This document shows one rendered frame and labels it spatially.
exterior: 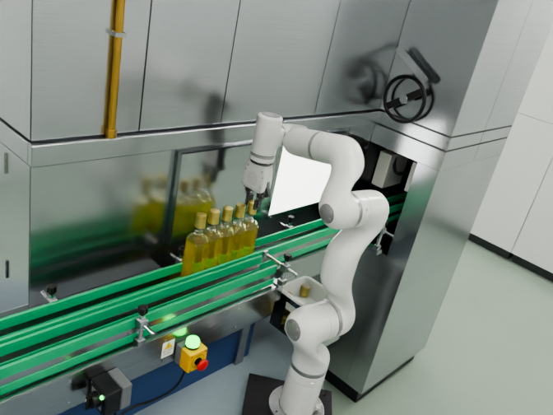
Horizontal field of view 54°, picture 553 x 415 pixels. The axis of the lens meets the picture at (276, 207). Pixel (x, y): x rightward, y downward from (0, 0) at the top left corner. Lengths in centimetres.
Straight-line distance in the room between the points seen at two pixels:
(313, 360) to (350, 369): 138
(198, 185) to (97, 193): 36
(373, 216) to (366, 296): 137
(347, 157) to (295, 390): 77
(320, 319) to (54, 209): 82
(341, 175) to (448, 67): 109
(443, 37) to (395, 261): 104
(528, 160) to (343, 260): 385
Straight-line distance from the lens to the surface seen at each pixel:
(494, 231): 548
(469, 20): 243
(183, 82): 171
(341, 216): 143
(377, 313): 285
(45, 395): 156
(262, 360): 212
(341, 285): 160
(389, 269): 273
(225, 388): 199
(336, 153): 151
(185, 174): 181
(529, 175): 528
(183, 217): 188
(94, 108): 157
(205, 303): 177
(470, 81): 241
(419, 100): 251
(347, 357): 308
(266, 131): 177
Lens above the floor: 211
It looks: 24 degrees down
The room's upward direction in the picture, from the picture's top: 12 degrees clockwise
